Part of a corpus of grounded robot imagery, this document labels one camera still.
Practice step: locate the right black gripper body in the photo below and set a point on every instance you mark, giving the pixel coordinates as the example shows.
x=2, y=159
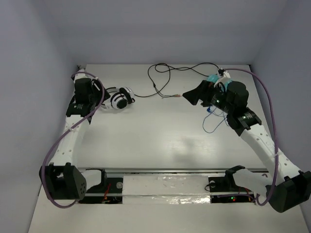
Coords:
x=212, y=92

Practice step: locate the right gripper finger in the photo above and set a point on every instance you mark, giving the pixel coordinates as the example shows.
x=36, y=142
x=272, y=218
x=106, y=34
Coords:
x=192, y=100
x=195, y=93

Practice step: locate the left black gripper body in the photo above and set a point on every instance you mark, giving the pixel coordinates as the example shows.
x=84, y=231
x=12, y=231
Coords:
x=97, y=87

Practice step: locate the white black over-ear headphones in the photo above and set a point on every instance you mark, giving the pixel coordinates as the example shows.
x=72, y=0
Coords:
x=118, y=98

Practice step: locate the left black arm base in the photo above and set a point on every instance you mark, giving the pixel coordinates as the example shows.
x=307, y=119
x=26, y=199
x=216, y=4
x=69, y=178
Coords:
x=108, y=191

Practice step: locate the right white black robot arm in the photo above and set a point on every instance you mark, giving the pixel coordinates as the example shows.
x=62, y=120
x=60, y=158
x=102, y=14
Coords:
x=287, y=186

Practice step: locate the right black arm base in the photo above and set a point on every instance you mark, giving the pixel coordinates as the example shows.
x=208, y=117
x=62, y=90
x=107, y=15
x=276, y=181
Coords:
x=223, y=189

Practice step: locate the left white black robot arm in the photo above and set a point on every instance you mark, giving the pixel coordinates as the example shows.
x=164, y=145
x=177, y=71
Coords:
x=59, y=173

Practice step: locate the teal white cat-ear headphones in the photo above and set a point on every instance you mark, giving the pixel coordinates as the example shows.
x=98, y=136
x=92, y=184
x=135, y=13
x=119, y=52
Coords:
x=213, y=78

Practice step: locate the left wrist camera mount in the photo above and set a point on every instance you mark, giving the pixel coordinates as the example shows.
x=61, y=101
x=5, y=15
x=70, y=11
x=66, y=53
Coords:
x=82, y=73

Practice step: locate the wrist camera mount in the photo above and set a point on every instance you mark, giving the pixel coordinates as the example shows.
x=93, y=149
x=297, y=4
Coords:
x=82, y=73
x=223, y=74

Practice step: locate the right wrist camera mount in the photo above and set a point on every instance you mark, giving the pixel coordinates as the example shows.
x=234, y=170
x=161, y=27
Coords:
x=223, y=74

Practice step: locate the silver foil covered rail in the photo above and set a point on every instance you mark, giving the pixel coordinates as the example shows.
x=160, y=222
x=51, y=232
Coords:
x=150, y=186

